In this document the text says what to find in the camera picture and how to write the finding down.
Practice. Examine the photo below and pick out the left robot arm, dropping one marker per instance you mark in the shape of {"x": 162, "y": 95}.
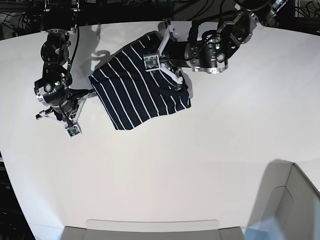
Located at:
{"x": 211, "y": 53}

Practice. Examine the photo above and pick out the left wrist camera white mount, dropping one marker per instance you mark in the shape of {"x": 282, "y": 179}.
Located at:
{"x": 158, "y": 61}

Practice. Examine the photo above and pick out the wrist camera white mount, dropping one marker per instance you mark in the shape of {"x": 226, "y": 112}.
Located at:
{"x": 158, "y": 61}
{"x": 71, "y": 126}

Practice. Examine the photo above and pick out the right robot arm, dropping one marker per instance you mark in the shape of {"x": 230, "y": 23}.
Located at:
{"x": 58, "y": 21}

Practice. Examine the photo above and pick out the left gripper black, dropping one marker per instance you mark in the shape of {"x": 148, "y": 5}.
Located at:
{"x": 176, "y": 53}

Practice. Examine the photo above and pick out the navy white striped T-shirt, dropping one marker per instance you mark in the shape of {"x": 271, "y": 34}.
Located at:
{"x": 130, "y": 94}

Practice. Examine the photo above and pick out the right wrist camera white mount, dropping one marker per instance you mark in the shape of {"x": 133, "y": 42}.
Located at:
{"x": 71, "y": 126}

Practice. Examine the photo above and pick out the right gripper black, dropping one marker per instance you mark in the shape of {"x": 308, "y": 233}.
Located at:
{"x": 68, "y": 104}

